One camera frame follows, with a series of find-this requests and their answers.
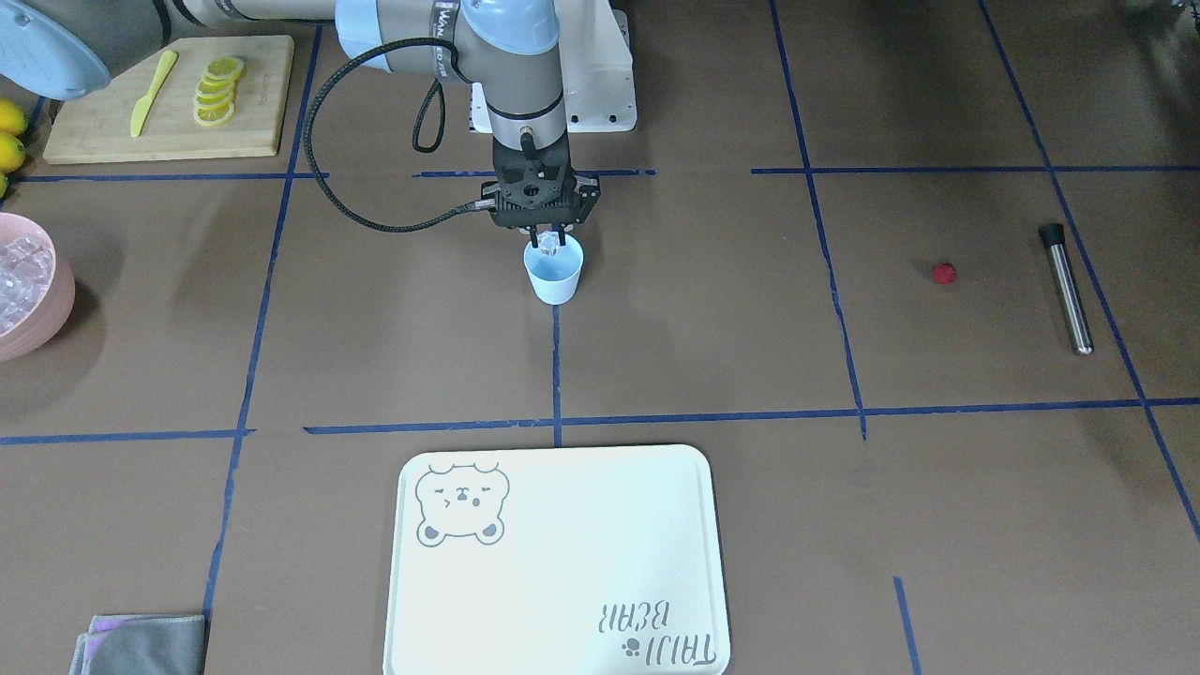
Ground clear ice cube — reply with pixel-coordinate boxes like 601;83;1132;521
536;231;558;257

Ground whole yellow lemon lower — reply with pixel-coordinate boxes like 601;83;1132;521
0;131;28;174

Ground pink bowl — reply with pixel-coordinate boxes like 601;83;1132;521
1;213;76;362

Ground red strawberry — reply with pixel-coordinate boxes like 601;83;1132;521
932;263;956;285

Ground lemon slice bottom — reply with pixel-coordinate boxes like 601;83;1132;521
192;101;236;129

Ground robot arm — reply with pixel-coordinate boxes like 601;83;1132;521
2;1;601;247

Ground lemon slice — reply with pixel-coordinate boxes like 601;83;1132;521
192;101;236;129
194;78;238;98
204;55;246;83
193;88;236;110

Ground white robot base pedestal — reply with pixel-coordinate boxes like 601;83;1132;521
454;1;636;149

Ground wooden cutting board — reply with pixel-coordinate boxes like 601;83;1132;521
42;35;294;165

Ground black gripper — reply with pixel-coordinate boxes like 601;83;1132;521
480;141;601;252

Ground light blue plastic cup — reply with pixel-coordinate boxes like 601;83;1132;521
522;235;586;305

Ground lemon slice top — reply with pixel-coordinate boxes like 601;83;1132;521
204;55;246;83

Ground grey folded cloth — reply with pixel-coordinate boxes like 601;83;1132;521
68;613;208;674

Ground ice cubes in bowl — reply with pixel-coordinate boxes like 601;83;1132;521
1;234;54;334

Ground steel muddler black tip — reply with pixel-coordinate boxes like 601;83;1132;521
1037;223;1094;356

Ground cream bear tray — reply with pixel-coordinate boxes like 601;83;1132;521
382;444;731;674

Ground whole yellow lemon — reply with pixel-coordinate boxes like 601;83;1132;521
0;131;28;174
0;97;29;138

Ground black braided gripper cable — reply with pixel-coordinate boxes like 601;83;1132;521
302;37;496;233

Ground yellow plastic knife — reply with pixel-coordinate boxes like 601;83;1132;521
128;50;179;138

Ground whole yellow lemon upper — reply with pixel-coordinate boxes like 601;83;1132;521
0;97;29;138

